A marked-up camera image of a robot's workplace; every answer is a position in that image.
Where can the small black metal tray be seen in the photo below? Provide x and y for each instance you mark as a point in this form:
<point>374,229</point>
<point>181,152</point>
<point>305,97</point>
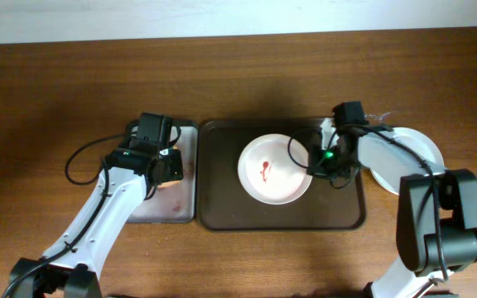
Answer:
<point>174,202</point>

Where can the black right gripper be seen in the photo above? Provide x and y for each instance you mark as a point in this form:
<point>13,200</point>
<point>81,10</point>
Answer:
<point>317,168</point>

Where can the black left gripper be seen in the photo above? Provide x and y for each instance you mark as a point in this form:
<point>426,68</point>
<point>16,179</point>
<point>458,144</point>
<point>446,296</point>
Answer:
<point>175,158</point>

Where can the white plate with red stain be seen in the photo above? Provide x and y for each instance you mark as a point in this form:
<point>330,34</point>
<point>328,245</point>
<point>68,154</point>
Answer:
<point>272,169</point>

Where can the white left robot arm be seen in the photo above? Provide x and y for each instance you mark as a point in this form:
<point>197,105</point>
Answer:
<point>74,262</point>

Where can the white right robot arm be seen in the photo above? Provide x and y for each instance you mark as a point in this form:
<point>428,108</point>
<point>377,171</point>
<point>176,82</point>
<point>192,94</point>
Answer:
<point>436,233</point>

